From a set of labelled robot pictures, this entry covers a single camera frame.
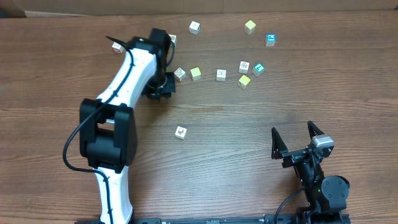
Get white block red side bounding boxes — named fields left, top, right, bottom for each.
left=112, top=42, right=125, bottom=54

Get green sided block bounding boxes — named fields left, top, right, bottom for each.
left=169, top=34, right=177, bottom=47

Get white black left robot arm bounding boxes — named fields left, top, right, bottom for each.
left=79, top=28, right=175, bottom=223

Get acorn wooden block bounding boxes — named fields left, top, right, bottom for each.
left=175, top=126, right=187, bottom=139

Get green top block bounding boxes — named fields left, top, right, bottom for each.
left=252, top=63, right=266, bottom=77

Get yellow top block centre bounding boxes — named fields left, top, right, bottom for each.
left=190, top=67, right=201, bottom=81

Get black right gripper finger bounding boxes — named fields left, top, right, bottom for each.
left=271, top=128, right=288, bottom=159
left=307, top=121, right=325, bottom=139

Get yellow block top right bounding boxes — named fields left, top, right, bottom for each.
left=244, top=20, right=256, bottom=34

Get white block right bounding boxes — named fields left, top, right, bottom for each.
left=238, top=61, right=249, bottom=74

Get yellow block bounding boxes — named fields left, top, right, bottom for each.
left=238, top=75, right=251, bottom=89
left=190, top=67, right=201, bottom=81
left=244, top=20, right=256, bottom=34

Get yellow block lower right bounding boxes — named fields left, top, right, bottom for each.
left=238, top=75, right=251, bottom=89

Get white block top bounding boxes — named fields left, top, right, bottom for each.
left=189, top=21, right=200, bottom=35

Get blue top block right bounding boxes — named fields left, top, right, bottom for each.
left=265, top=34, right=276, bottom=47

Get white block centre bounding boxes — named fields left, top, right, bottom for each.
left=216, top=69, right=226, bottom=82

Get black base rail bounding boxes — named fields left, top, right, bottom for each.
left=74, top=214, right=352, bottom=224

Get white block red sides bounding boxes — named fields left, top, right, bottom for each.
left=174, top=67, right=186, bottom=82

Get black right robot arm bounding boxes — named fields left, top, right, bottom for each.
left=264, top=121, right=351, bottom=223

